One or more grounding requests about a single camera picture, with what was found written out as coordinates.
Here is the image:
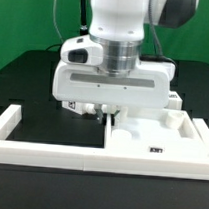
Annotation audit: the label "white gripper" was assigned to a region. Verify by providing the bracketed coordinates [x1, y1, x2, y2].
[52, 61, 171, 121]

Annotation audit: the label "white U-shaped obstacle fence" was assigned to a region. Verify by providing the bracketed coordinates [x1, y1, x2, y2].
[0, 105, 209, 180]

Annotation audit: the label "white square tabletop part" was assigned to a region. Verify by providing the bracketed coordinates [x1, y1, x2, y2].
[105, 107, 208, 158]

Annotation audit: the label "black cables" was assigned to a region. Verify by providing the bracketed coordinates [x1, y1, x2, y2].
[44, 0, 182, 66]

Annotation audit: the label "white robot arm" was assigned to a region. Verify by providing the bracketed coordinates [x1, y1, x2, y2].
[52, 0, 199, 116]

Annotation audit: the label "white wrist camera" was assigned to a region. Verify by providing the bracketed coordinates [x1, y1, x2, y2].
[60, 35, 104, 66]

